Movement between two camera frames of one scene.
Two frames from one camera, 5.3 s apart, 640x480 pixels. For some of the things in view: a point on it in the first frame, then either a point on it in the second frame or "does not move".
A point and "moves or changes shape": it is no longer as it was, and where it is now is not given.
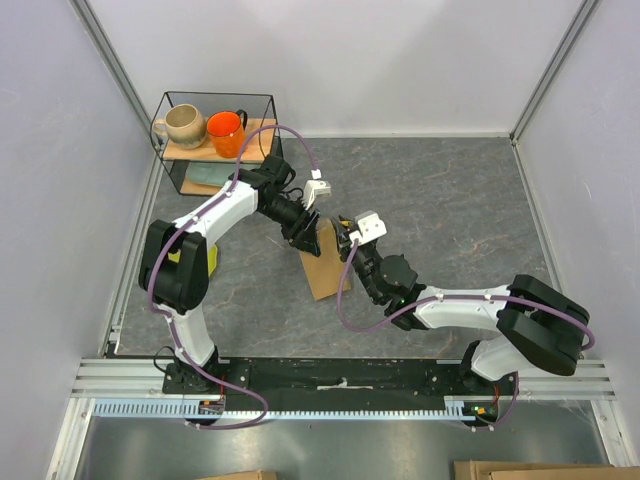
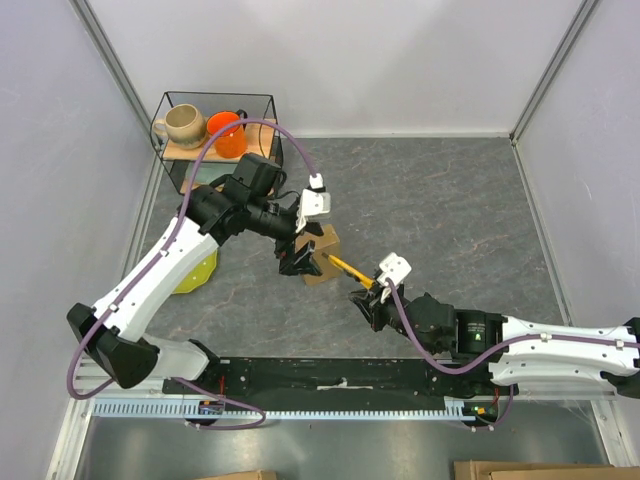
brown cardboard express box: [325, 272] moves or changes shape
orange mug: [226, 129] does not move
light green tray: [212, 173] does not move
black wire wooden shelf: [207, 138] does not move
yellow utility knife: [346, 223] -> [362, 279]
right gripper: [343, 238] -> [371, 309]
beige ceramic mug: [184, 124] does not move
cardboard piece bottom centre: [246, 475] does not move
